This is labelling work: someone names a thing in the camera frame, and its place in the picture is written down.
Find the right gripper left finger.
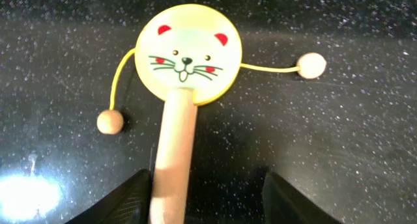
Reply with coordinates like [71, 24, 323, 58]
[64, 168, 154, 224]

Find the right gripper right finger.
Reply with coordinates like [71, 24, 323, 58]
[261, 171, 343, 224]

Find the yellow cat rattle drum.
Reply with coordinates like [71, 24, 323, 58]
[96, 3, 328, 224]

